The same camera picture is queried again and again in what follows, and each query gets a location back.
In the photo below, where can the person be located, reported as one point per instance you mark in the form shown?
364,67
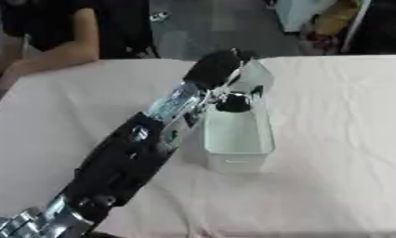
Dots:
337,15
60,34

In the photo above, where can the white rectangular box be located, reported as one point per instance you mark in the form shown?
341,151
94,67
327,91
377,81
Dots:
239,136

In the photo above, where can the silver and black robot left arm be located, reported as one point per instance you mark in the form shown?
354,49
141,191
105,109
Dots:
120,161

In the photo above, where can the person's hand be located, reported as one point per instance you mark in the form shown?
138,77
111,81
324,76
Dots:
318,42

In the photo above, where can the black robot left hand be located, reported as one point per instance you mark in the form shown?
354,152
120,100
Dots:
215,68

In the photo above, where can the small white and black object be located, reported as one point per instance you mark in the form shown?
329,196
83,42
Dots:
159,16

